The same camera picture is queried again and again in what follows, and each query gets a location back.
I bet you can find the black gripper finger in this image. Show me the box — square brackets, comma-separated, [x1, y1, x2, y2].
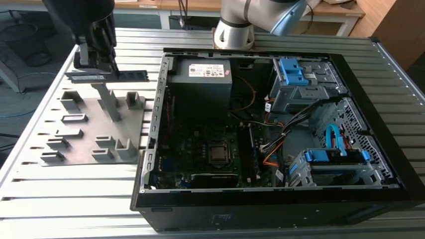
[98, 46, 120, 81]

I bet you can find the dark RAM stick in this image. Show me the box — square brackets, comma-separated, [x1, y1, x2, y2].
[64, 70, 149, 83]
[248, 126, 262, 179]

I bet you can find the grey parts rack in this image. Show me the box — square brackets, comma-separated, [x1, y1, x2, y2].
[36, 82, 146, 167]

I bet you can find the grey power supply unit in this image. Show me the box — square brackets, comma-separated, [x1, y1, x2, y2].
[168, 59, 233, 119]

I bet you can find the dark green motherboard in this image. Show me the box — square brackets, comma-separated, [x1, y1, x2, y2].
[154, 119, 278, 189]

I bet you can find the silver CPU in socket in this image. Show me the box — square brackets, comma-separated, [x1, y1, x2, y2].
[208, 144, 230, 163]

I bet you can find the blue disk carrier latch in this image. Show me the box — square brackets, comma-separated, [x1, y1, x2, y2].
[278, 57, 310, 86]

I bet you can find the black graphics card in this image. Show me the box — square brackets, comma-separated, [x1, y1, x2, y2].
[190, 173, 240, 189]

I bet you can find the grey metal drive cage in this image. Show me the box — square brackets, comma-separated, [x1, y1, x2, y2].
[268, 57, 350, 116]

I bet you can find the wooden desk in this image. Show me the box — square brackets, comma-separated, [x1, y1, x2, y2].
[0, 0, 366, 37]

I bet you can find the blue disk carrier with disk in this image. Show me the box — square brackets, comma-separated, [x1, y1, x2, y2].
[304, 148, 372, 165]

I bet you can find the black open PC case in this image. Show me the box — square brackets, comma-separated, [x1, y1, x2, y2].
[129, 47, 416, 234]

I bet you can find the grey metal disk bay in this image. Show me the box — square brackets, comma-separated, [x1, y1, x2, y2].
[286, 149, 384, 187]

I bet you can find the brown wooden cabinet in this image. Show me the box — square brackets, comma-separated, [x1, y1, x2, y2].
[350, 0, 425, 72]

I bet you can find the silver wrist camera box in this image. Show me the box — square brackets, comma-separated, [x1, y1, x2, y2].
[73, 36, 93, 70]

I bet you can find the red wire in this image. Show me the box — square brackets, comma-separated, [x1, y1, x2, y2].
[165, 96, 174, 133]

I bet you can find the black hanging cable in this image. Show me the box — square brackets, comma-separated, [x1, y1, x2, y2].
[177, 0, 194, 30]

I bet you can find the blue floor cable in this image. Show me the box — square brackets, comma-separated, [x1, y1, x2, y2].
[0, 71, 59, 119]

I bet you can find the thin orange wire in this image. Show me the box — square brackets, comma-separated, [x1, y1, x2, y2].
[230, 74, 257, 113]

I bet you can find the black cable bundle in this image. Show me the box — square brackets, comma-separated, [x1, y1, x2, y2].
[261, 97, 344, 150]

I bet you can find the orange power wire bundle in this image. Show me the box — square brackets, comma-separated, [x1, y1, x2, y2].
[262, 142, 284, 168]

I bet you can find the blue data wire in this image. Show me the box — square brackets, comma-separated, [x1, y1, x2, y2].
[325, 124, 349, 157]

